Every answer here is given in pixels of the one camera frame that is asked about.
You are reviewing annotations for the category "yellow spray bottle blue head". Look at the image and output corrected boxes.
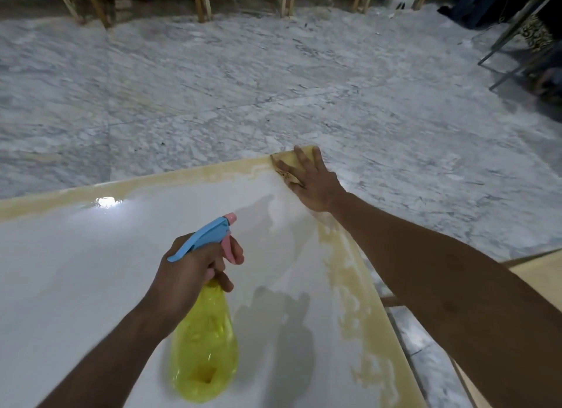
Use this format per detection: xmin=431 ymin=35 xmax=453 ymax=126
xmin=167 ymin=212 xmax=240 ymax=404

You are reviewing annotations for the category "dark blue cloth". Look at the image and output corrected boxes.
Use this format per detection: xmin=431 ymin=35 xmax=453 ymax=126
xmin=437 ymin=0 xmax=534 ymax=30

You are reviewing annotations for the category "patterned black yellow cloth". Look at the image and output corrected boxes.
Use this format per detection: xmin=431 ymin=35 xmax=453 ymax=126
xmin=519 ymin=14 xmax=555 ymax=53

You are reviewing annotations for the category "person's right forearm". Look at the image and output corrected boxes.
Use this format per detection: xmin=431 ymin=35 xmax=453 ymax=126
xmin=329 ymin=188 xmax=562 ymax=408

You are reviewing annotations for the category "person's right hand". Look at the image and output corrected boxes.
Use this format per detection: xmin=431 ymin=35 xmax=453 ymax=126
xmin=277 ymin=145 xmax=347 ymax=213

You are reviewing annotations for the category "grey metal stand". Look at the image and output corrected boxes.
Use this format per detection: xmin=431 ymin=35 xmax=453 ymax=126
xmin=477 ymin=0 xmax=562 ymax=92

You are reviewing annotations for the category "person's left forearm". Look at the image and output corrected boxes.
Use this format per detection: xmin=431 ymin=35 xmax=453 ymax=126
xmin=37 ymin=300 xmax=178 ymax=408

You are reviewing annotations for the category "person's left hand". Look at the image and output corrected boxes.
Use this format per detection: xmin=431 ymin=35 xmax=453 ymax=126
xmin=147 ymin=233 xmax=245 ymax=334

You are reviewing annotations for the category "tan cleaning cloth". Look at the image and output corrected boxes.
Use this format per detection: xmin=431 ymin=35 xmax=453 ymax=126
xmin=270 ymin=147 xmax=318 ymax=189

